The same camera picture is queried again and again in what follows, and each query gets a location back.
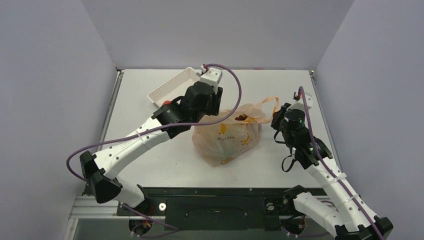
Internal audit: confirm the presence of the fake peach orange red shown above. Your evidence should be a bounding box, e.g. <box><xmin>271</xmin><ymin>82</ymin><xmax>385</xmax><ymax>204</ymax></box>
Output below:
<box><xmin>162</xmin><ymin>100</ymin><xmax>172</xmax><ymax>106</ymax></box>

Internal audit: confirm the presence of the translucent orange plastic bag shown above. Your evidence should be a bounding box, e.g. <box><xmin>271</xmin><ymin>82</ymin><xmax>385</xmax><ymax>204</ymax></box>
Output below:
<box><xmin>191</xmin><ymin>96</ymin><xmax>280</xmax><ymax>167</ymax></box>

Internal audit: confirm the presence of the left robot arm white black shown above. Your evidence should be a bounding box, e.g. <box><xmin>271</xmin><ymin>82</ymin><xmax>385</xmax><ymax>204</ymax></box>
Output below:
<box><xmin>79</xmin><ymin>80</ymin><xmax>223</xmax><ymax>215</ymax></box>

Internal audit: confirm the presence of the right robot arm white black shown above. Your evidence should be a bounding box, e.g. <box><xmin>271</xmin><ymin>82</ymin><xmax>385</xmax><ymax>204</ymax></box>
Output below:
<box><xmin>271</xmin><ymin>103</ymin><xmax>394</xmax><ymax>240</ymax></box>

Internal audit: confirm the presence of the dark red fruit in bag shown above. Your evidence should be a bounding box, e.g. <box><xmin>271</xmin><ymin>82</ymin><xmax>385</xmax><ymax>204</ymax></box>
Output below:
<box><xmin>234</xmin><ymin>114</ymin><xmax>249</xmax><ymax>121</ymax></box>

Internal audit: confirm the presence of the white perforated plastic basket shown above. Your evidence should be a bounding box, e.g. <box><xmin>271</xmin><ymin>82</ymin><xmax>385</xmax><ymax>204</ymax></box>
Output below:
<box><xmin>147</xmin><ymin>67</ymin><xmax>200</xmax><ymax>108</ymax></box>

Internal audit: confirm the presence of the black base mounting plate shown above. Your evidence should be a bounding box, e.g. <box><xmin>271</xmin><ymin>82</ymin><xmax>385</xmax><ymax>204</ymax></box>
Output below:
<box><xmin>135</xmin><ymin>187</ymin><xmax>302</xmax><ymax>231</ymax></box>

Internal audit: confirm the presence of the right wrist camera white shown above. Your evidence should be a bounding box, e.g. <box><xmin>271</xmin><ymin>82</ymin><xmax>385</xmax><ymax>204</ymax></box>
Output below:
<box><xmin>290</xmin><ymin>92</ymin><xmax>314</xmax><ymax>112</ymax></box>

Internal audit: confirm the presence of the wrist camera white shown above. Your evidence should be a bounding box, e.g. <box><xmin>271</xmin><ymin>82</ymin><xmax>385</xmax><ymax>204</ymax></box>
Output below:
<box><xmin>199</xmin><ymin>66</ymin><xmax>223</xmax><ymax>94</ymax></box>
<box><xmin>290</xmin><ymin>92</ymin><xmax>314</xmax><ymax>112</ymax></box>

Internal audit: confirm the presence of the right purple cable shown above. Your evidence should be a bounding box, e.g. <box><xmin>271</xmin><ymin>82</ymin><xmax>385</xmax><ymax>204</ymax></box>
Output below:
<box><xmin>281</xmin><ymin>86</ymin><xmax>385</xmax><ymax>240</ymax></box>

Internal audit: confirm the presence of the purple cable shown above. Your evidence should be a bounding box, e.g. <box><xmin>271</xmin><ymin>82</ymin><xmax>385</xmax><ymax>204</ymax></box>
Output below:
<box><xmin>65</xmin><ymin>63</ymin><xmax>243</xmax><ymax>239</ymax></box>
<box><xmin>281</xmin><ymin>86</ymin><xmax>385</xmax><ymax>240</ymax></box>

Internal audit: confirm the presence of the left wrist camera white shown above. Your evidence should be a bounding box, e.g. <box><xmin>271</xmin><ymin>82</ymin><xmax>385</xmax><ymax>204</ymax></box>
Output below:
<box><xmin>199</xmin><ymin>66</ymin><xmax>223</xmax><ymax>94</ymax></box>

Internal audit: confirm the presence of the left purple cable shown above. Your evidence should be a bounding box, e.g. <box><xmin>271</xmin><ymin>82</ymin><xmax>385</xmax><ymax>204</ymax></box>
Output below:
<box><xmin>65</xmin><ymin>63</ymin><xmax>243</xmax><ymax>239</ymax></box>

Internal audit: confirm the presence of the aluminium rail frame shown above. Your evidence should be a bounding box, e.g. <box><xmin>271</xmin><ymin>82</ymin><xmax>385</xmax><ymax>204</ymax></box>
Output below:
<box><xmin>64</xmin><ymin>195</ymin><xmax>339</xmax><ymax>240</ymax></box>

